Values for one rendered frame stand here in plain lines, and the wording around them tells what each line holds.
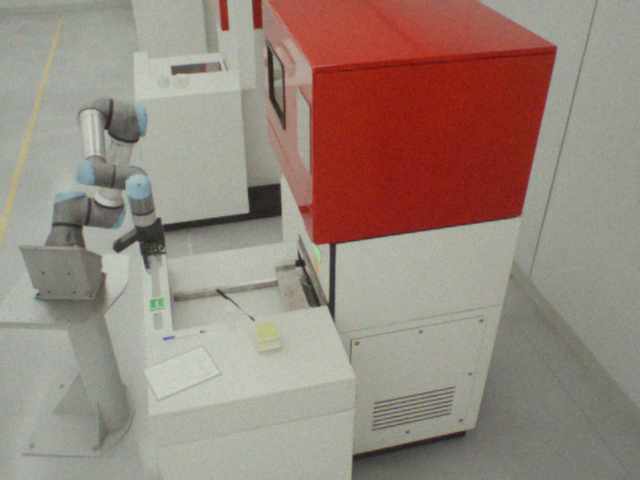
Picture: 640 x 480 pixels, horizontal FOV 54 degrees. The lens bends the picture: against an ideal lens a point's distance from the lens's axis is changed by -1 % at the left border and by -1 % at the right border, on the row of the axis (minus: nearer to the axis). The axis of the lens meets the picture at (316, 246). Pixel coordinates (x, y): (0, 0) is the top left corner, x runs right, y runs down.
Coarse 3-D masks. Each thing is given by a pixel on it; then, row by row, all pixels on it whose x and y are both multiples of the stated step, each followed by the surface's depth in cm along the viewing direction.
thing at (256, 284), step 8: (256, 280) 249; (264, 280) 249; (272, 280) 249; (208, 288) 245; (224, 288) 246; (232, 288) 246; (240, 288) 247; (248, 288) 248; (256, 288) 249; (176, 296) 242; (184, 296) 243; (192, 296) 244; (200, 296) 245
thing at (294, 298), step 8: (280, 272) 249; (280, 288) 242; (288, 288) 241; (296, 288) 241; (288, 296) 237; (296, 296) 237; (304, 296) 237; (288, 304) 233; (296, 304) 233; (304, 304) 233
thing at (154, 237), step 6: (156, 222) 202; (138, 228) 198; (144, 228) 198; (150, 228) 199; (156, 228) 201; (162, 228) 203; (150, 234) 202; (156, 234) 202; (162, 234) 203; (144, 240) 203; (150, 240) 203; (156, 240) 203; (162, 240) 203; (144, 246) 202; (150, 246) 202; (156, 246) 204; (162, 246) 206; (150, 252) 205; (156, 252) 205; (162, 252) 205
